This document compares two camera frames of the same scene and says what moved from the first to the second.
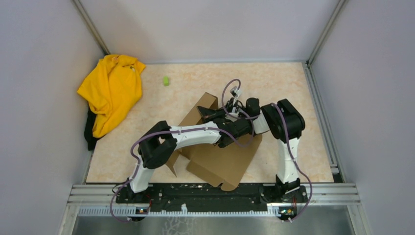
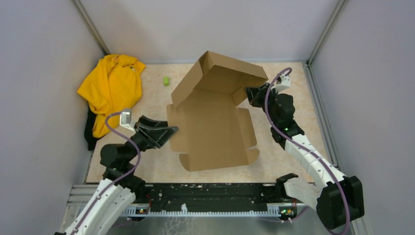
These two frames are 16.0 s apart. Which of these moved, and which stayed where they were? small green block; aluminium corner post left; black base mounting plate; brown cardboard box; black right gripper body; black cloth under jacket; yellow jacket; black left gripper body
Moved: black right gripper body; brown cardboard box; black left gripper body
Stayed: aluminium corner post left; small green block; black cloth under jacket; yellow jacket; black base mounting plate
